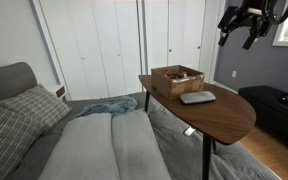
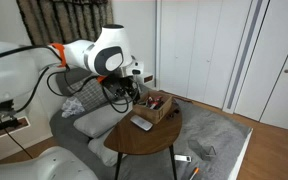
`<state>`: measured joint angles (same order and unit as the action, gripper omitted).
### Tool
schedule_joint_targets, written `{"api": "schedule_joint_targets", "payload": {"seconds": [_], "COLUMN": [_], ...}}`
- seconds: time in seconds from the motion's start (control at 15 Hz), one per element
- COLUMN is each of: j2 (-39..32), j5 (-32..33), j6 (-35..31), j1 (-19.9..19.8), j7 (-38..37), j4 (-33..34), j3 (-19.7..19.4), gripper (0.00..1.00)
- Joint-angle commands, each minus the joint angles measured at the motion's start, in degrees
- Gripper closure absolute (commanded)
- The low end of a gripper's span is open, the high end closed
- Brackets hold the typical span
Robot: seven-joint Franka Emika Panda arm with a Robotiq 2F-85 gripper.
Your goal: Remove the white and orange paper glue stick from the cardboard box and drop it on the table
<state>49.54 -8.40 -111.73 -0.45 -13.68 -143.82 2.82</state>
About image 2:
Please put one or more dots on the wooden side table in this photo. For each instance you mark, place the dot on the wooden side table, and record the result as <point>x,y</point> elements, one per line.
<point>127,138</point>

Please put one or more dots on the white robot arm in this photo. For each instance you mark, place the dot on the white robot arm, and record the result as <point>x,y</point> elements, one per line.
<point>21,69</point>

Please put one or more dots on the crumpled blue-grey cloth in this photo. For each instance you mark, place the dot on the crumpled blue-grey cloth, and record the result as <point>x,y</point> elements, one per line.
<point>72,106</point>

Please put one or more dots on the orange white marker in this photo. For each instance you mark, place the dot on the orange white marker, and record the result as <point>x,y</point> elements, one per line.
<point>194,173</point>

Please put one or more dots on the white closet doors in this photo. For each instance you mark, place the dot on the white closet doors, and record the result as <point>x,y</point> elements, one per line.
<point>231,54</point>

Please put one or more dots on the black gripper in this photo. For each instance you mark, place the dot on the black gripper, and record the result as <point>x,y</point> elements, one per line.
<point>122,86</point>

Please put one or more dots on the light grey pillow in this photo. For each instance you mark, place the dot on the light grey pillow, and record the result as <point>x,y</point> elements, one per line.
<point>97,122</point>
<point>107,156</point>

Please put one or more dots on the grey bed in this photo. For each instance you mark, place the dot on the grey bed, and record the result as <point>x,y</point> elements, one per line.
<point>228,137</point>

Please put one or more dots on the grey flat case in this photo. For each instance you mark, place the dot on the grey flat case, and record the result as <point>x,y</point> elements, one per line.
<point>142,123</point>

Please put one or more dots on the grey plaid pillow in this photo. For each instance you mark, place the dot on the grey plaid pillow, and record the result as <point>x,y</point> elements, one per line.
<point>90,94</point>

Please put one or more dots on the brown shaggy curtain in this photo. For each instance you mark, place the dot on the brown shaggy curtain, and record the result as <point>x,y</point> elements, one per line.
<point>64,21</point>

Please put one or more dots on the metal mesh pen holder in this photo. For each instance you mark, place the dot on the metal mesh pen holder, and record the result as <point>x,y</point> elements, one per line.
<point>206,153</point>

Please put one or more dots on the brown cardboard box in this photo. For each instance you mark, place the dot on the brown cardboard box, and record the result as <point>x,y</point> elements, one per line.
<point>152,115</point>

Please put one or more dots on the pens inside box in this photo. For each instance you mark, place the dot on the pens inside box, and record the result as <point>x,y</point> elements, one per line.
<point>154,103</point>

